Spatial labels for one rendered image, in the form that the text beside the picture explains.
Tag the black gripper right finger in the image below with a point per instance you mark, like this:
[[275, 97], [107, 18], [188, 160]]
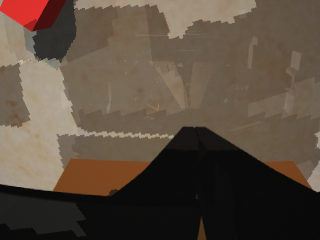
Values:
[[244, 199]]

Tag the red cube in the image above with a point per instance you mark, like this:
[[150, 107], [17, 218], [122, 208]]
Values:
[[33, 14]]

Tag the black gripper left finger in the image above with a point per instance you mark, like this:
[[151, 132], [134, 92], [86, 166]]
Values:
[[159, 204]]

